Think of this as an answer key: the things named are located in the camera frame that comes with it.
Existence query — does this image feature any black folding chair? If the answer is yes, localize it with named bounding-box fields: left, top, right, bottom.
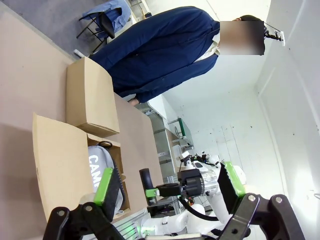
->
left=76, top=6, right=116, bottom=55

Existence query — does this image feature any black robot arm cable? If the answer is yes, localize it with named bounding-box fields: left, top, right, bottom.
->
left=178, top=196, right=219, bottom=222

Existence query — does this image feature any blue jacket on chair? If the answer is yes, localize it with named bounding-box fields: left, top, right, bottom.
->
left=82, top=0, right=132, bottom=33

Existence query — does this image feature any person in navy blue jacket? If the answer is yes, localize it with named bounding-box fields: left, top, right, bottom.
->
left=88, top=6, right=266, bottom=105

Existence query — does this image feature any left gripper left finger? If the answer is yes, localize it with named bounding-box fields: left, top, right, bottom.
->
left=43, top=166, right=126, bottom=240

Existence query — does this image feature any grey Campus pencil case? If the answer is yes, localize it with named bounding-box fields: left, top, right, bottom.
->
left=87, top=141, right=126, bottom=216

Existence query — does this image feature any green metal frame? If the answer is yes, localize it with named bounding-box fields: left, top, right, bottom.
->
left=166, top=117, right=195, bottom=149

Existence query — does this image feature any cardboard box holding navy case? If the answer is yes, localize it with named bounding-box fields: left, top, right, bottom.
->
left=65, top=56, right=121, bottom=138

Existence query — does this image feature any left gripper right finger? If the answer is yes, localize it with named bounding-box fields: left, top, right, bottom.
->
left=217, top=161, right=307, bottom=240

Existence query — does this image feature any person's right forearm blue sleeve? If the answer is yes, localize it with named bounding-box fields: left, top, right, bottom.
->
left=112, top=67, right=191, bottom=105

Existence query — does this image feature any cardboard box with folded lid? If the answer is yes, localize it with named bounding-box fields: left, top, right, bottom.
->
left=31, top=112, right=132, bottom=222

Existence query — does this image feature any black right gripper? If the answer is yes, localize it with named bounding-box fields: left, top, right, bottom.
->
left=145, top=169, right=205, bottom=214

